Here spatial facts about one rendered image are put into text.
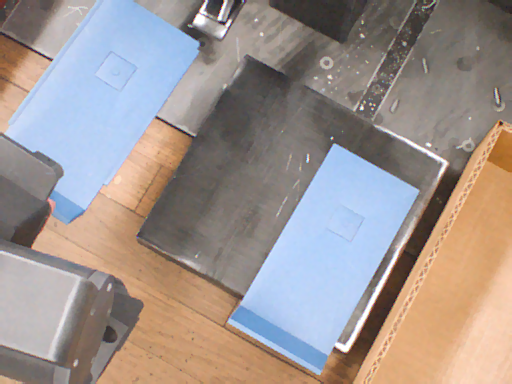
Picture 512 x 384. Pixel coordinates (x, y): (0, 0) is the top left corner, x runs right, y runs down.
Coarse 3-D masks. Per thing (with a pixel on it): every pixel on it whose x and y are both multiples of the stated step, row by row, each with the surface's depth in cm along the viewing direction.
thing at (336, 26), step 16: (272, 0) 78; (288, 0) 76; (304, 0) 75; (320, 0) 74; (336, 0) 72; (368, 0) 79; (304, 16) 77; (320, 16) 76; (336, 16) 75; (352, 16) 74; (320, 32) 78; (336, 32) 77
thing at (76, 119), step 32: (128, 0) 68; (96, 32) 67; (128, 32) 67; (160, 32) 68; (64, 64) 66; (96, 64) 66; (160, 64) 67; (64, 96) 66; (96, 96) 66; (128, 96) 66; (160, 96) 67; (32, 128) 65; (64, 128) 65; (96, 128) 65; (128, 128) 66; (64, 160) 65; (96, 160) 65; (64, 192) 64; (96, 192) 64
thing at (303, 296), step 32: (352, 160) 73; (320, 192) 73; (352, 192) 73; (384, 192) 73; (416, 192) 73; (288, 224) 72; (320, 224) 72; (384, 224) 72; (288, 256) 71; (320, 256) 72; (352, 256) 72; (256, 288) 71; (288, 288) 71; (320, 288) 71; (352, 288) 71; (256, 320) 69; (288, 320) 70; (320, 320) 70; (288, 352) 67; (320, 352) 70
